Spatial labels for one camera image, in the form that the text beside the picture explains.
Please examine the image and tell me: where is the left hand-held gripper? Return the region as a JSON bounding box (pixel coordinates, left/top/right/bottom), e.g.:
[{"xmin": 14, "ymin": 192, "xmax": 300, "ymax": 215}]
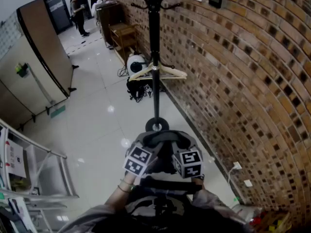
[{"xmin": 122, "ymin": 132, "xmax": 166, "ymax": 178}]

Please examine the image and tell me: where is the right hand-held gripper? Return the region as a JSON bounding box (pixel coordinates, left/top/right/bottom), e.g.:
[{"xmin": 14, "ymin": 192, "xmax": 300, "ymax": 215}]
[{"xmin": 171, "ymin": 132, "xmax": 204, "ymax": 180}]

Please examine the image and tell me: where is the black coat rack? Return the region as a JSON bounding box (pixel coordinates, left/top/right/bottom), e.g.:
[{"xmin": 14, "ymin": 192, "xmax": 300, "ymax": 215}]
[{"xmin": 104, "ymin": 0, "xmax": 198, "ymax": 132}]

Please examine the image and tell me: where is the person's left forearm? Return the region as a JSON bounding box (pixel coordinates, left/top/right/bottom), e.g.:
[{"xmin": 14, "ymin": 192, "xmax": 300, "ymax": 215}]
[{"xmin": 104, "ymin": 171, "xmax": 137, "ymax": 212}]

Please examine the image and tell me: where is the person's right forearm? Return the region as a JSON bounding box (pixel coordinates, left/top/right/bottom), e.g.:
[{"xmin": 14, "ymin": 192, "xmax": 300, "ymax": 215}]
[{"xmin": 191, "ymin": 177, "xmax": 221, "ymax": 205}]

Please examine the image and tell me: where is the metal storage rack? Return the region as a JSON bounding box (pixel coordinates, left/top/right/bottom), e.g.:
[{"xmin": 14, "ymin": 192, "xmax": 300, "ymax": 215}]
[{"xmin": 0, "ymin": 119, "xmax": 80, "ymax": 233}]

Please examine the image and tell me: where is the green wrist band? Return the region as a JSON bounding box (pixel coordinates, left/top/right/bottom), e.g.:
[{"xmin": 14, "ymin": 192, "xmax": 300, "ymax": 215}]
[{"xmin": 117, "ymin": 178, "xmax": 136, "ymax": 193}]

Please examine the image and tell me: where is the person's grey jacket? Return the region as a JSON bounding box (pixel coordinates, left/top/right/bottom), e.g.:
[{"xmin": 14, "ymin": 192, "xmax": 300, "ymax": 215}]
[{"xmin": 57, "ymin": 188, "xmax": 253, "ymax": 233}]

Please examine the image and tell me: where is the green-headed floor mop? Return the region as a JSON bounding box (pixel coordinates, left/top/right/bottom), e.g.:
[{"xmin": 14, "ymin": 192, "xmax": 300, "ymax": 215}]
[{"xmin": 27, "ymin": 66, "xmax": 67, "ymax": 119}]

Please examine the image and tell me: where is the wooden clothes hanger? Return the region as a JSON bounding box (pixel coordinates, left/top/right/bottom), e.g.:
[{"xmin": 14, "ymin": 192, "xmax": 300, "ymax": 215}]
[{"xmin": 128, "ymin": 62, "xmax": 188, "ymax": 82}]

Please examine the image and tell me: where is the white round device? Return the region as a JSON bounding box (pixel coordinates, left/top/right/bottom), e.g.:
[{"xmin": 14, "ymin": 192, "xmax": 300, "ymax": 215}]
[{"xmin": 126, "ymin": 53, "xmax": 148, "ymax": 76}]

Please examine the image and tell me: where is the box of colourful items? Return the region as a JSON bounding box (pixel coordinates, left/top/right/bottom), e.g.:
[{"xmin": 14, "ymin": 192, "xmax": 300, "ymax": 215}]
[{"xmin": 250, "ymin": 210, "xmax": 292, "ymax": 233}]

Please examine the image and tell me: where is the white paper sign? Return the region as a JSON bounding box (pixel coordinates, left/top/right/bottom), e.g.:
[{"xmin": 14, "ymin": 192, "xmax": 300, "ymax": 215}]
[{"xmin": 4, "ymin": 138, "xmax": 27, "ymax": 179}]

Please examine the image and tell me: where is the light wooden shelf trolley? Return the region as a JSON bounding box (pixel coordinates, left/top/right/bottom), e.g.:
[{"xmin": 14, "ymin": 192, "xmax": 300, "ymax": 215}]
[{"xmin": 108, "ymin": 23, "xmax": 141, "ymax": 65}]

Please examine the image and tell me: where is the folding partition screen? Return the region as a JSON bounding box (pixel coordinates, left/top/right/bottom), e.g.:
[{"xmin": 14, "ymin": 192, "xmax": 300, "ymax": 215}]
[{"xmin": 0, "ymin": 0, "xmax": 77, "ymax": 131}]

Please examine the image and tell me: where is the dark wooden cabinet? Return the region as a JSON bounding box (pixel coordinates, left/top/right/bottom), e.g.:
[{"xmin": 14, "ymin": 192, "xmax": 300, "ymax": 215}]
[{"xmin": 96, "ymin": 0, "xmax": 124, "ymax": 47}]

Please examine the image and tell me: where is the green holder on partition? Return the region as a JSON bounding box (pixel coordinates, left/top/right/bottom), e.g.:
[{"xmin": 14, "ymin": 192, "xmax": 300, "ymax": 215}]
[{"xmin": 16, "ymin": 62, "xmax": 29, "ymax": 78}]

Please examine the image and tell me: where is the dark door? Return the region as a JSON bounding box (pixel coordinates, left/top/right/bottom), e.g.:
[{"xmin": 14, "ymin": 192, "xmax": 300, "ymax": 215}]
[{"xmin": 38, "ymin": 0, "xmax": 73, "ymax": 35}]

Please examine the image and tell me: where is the black chest mount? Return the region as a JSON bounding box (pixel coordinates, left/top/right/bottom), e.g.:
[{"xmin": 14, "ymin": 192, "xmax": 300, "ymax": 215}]
[{"xmin": 139, "ymin": 177, "xmax": 204, "ymax": 218}]

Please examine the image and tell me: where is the white power cable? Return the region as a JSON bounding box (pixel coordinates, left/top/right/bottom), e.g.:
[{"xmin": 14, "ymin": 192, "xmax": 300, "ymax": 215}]
[{"xmin": 227, "ymin": 165, "xmax": 238, "ymax": 187}]

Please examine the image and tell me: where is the black bag with cables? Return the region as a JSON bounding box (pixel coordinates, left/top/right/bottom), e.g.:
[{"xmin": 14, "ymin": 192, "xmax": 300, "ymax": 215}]
[{"xmin": 126, "ymin": 76, "xmax": 162, "ymax": 103}]

